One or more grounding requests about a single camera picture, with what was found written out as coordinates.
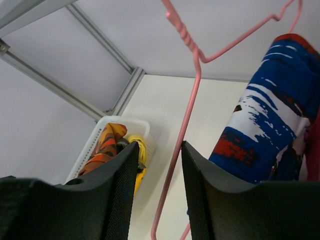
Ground pink hanger of blue trousers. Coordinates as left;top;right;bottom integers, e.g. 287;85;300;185
150;0;293;240

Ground olive yellow camouflage trousers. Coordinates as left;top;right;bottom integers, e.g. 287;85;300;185
116;137;146;174

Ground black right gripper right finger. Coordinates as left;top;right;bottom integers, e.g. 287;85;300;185
181;142;320;240

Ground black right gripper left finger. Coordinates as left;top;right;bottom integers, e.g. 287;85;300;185
0;142;139;240

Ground pink trousers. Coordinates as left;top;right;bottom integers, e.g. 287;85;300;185
304;123;320;181

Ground orange camouflage trousers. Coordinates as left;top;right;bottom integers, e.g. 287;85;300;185
78;122;128;177

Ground white plastic basket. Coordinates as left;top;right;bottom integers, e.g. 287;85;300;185
64;115;156;186

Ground blue white patterned trousers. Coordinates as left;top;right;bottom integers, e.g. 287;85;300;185
209;33;320;184

